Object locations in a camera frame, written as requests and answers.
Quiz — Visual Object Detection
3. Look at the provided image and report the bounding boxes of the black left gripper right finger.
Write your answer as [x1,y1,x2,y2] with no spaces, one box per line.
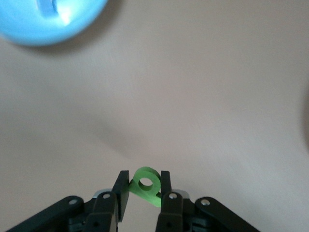
[155,171,260,232]

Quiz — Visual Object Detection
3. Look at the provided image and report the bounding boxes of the blue letter e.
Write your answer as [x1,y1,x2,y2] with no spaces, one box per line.
[37,0,58,19]

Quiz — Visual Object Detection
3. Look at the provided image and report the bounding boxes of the blue plate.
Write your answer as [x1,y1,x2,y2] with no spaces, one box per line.
[0,0,109,47]

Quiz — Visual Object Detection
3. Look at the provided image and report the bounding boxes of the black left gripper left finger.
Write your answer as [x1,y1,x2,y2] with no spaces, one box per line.
[7,170,131,232]

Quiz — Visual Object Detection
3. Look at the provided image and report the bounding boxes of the green letter p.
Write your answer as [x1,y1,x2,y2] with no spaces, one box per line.
[129,166,162,208]

